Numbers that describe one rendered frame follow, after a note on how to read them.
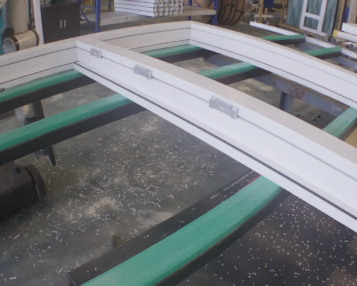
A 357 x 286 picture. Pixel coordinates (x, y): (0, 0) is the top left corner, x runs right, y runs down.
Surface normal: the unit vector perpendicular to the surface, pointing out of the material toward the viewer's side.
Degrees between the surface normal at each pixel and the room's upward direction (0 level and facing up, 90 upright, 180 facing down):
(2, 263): 0
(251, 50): 90
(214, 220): 0
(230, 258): 0
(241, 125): 90
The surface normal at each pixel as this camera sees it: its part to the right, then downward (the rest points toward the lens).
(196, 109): -0.72, 0.33
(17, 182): 0.60, -0.33
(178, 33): 0.68, 0.43
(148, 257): 0.07, -0.84
